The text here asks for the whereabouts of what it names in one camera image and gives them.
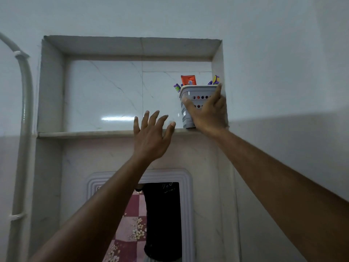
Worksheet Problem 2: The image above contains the person's left hand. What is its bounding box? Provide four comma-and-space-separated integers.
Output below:
133, 110, 176, 163

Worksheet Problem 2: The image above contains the person's right hand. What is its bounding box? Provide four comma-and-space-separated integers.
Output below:
182, 84, 228, 136

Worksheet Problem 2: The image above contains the white perforated plastic basket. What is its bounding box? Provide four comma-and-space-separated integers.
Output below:
179, 85, 219, 129

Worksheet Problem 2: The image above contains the person's right forearm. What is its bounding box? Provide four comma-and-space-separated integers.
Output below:
206, 128, 349, 262

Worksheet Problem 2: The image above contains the person's left forearm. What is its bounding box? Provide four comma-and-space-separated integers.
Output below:
27, 154, 162, 262

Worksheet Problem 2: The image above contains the orange toothpaste tube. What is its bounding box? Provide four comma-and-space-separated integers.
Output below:
180, 75, 197, 86

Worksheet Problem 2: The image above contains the marble wall niche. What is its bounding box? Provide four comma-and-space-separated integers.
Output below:
37, 35, 226, 140

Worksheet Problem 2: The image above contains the white framed wall mirror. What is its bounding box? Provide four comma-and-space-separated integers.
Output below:
86, 168, 196, 262

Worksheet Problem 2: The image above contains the white wall pipe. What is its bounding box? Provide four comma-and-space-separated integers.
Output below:
0, 32, 34, 262

